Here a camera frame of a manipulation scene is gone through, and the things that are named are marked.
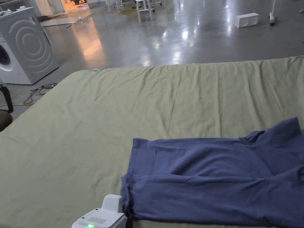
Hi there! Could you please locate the black and yellow floor cable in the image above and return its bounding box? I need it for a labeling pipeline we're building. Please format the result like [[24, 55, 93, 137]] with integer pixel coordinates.
[[23, 82, 58, 105]]

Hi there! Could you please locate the white rectangular box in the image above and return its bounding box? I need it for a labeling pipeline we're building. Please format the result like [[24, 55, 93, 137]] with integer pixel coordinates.
[[235, 13, 259, 29]]

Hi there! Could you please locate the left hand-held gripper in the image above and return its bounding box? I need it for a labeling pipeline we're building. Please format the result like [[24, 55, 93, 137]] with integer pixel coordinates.
[[71, 194, 128, 228]]

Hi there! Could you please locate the black chair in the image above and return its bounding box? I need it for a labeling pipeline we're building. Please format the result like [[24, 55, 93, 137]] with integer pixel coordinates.
[[0, 83, 14, 132]]

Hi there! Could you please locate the white stand with base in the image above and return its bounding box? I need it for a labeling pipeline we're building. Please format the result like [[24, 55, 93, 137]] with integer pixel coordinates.
[[269, 0, 279, 26]]

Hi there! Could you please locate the bed with pale green sheet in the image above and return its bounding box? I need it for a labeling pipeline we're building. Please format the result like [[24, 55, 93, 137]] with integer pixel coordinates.
[[0, 56, 304, 228]]

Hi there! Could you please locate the white table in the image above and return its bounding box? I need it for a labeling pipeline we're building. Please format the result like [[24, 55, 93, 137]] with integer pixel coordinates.
[[135, 0, 156, 23]]

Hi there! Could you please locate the dark blue shirt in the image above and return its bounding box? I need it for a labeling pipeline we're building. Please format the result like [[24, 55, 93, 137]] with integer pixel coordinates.
[[121, 116, 304, 227]]

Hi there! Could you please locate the white washing machine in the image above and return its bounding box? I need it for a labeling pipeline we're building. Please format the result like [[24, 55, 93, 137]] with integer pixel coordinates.
[[0, 7, 60, 85]]

